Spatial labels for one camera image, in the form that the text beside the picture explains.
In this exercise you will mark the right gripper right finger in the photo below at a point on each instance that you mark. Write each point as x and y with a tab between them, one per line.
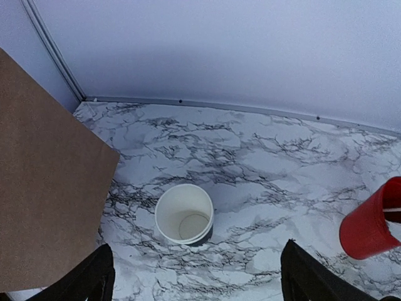
305	278

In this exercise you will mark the red cylindrical container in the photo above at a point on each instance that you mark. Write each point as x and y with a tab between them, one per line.
363	232

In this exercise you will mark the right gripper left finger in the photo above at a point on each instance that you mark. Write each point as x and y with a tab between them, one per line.
92	279

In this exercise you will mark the stack of paper cups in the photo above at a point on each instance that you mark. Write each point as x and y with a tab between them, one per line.
184	215

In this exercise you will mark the brown paper bag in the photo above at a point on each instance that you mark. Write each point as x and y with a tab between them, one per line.
55	176

